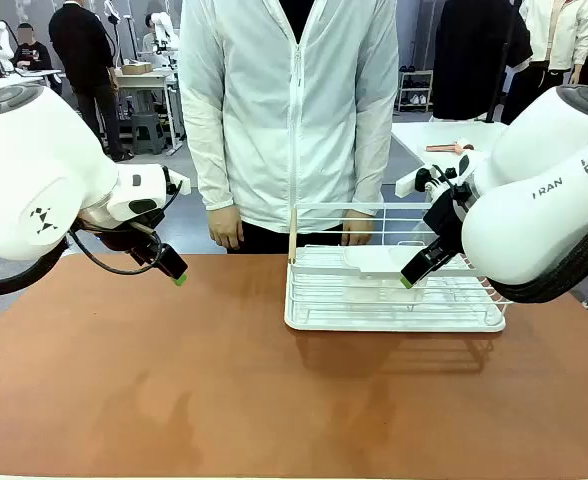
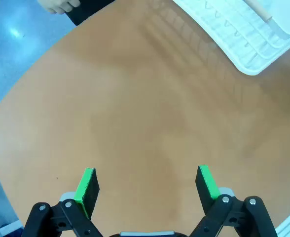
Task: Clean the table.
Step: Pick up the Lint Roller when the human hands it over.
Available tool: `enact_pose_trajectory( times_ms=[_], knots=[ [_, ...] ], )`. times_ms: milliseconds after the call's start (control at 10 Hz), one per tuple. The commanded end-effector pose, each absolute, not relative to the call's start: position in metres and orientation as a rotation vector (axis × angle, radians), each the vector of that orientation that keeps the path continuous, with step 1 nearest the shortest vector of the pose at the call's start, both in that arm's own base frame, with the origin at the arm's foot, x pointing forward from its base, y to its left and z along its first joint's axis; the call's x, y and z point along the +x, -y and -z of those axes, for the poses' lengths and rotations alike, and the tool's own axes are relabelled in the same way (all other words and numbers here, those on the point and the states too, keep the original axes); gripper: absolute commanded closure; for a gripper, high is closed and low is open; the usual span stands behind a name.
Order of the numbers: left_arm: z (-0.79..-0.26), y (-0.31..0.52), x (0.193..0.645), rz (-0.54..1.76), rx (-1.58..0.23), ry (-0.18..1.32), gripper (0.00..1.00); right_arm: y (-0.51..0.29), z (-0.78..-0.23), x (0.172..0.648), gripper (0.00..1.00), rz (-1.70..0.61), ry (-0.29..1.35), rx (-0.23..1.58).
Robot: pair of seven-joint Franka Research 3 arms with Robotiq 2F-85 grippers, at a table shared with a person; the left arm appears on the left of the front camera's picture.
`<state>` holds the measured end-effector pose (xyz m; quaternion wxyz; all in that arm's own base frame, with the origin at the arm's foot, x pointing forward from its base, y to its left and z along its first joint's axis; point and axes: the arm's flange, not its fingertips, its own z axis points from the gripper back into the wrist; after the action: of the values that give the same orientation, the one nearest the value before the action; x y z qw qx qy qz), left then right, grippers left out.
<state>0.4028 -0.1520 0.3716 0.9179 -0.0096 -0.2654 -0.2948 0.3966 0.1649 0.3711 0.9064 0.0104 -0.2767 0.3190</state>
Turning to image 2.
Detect left gripper left finger with black green pad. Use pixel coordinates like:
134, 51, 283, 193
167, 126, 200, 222
21, 167, 104, 237

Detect left gripper right finger with black green pad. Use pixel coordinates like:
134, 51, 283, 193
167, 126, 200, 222
189, 164, 279, 237

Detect bare person hand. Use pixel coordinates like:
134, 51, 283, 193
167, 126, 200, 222
37, 0, 82, 15

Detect white plastic dish rack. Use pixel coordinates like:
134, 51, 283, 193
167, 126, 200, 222
172, 0, 290, 76

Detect person in black clothes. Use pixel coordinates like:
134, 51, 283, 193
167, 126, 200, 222
65, 0, 116, 26

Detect light wooden stick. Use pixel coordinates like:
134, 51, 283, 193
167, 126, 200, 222
243, 0, 273, 22

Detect white rectangular tray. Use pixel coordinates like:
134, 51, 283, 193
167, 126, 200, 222
248, 0, 290, 39

